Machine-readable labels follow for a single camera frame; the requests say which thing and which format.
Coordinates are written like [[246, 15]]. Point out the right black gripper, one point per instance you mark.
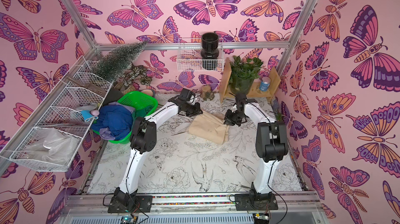
[[233, 119]]

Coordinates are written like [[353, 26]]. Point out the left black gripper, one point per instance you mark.
[[199, 111]]

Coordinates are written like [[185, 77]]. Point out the beige t-shirt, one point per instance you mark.
[[209, 127]]

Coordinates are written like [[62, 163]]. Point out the green plastic laundry basket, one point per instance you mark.
[[115, 119]]

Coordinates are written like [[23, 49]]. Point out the blue t-shirt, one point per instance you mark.
[[112, 121]]

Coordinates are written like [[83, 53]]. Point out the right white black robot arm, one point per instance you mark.
[[271, 147]]

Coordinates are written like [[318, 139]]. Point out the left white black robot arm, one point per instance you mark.
[[142, 141]]

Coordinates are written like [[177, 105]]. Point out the small tree stump ornament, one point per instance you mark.
[[207, 94]]

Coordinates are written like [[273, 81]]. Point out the wooden corner shelf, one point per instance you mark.
[[255, 92]]

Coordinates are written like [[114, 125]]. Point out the pink bowl with grey rim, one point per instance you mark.
[[149, 92]]

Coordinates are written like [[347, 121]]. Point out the blue tin can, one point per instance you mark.
[[265, 84]]

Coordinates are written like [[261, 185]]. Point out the green potted plant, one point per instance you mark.
[[243, 74]]

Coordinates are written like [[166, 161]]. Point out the dark green t-shirt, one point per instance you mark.
[[142, 112]]

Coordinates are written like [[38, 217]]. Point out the black ribbed vase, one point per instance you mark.
[[209, 51]]

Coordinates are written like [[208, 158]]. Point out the striped leaf plant in basket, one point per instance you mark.
[[133, 79]]

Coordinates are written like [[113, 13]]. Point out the frosted miniature christmas tree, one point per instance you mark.
[[114, 64]]

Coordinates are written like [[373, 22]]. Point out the lilac t-shirt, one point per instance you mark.
[[106, 135]]

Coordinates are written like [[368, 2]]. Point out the blue and pink toy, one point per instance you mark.
[[88, 112]]

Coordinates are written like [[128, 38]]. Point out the clear plastic bag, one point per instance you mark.
[[52, 146]]

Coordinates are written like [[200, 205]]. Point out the small white wire basket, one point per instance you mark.
[[189, 56]]

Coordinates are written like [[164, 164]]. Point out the white wire wall shelf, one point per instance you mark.
[[79, 87]]

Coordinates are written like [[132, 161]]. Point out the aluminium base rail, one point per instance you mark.
[[301, 207]]

